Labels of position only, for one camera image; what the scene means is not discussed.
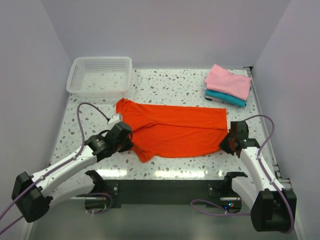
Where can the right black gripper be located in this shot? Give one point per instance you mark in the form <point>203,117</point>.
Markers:
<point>223,146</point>

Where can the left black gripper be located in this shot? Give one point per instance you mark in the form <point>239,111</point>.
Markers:
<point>128,146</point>

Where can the orange t-shirt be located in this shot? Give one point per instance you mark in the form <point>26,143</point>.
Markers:
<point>173,131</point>

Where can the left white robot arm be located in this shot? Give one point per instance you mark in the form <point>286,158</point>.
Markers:
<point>35,194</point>

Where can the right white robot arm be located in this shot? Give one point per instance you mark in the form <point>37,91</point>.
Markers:
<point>272,206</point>

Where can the teal folded t-shirt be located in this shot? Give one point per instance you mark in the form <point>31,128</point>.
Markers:
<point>225,98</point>

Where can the white patterned folded t-shirt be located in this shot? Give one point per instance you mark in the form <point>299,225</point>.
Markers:
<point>213,99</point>

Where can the pink folded t-shirt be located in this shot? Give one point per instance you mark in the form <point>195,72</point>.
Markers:
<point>223,81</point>

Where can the white plastic basket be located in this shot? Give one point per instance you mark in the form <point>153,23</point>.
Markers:
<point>100,77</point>

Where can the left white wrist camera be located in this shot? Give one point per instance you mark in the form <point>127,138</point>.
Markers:
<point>114,119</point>

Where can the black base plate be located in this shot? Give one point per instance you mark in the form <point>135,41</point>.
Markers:
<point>116,193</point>

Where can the aluminium frame rail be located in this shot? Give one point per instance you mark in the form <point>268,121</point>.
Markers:
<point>267,98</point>

